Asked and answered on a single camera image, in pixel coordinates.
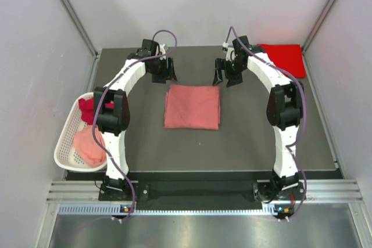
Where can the grey slotted cable duct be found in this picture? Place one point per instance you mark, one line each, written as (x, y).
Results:
(122, 210)

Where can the right aluminium frame post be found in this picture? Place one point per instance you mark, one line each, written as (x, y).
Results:
(321, 18)

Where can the light pink t shirt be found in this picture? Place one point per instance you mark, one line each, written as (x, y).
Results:
(86, 147)

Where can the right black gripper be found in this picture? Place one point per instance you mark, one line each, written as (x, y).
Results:
(232, 80)

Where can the salmon pink t shirt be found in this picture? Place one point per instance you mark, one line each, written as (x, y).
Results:
(192, 107)

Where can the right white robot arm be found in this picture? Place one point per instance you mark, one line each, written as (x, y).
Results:
(284, 109)

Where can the aluminium frame post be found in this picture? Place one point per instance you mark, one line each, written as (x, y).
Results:
(321, 18)
(68, 7)

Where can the folded red t shirt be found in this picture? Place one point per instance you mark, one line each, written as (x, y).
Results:
(287, 57)

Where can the white plastic laundry basket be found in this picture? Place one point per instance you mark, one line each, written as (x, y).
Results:
(65, 155)

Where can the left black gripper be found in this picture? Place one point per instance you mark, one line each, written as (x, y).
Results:
(161, 78)

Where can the left aluminium frame post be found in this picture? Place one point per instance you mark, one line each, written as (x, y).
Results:
(68, 7)

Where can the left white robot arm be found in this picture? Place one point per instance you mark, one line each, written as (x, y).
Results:
(112, 113)

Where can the crimson crumpled t shirt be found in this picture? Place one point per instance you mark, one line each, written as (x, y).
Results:
(86, 107)

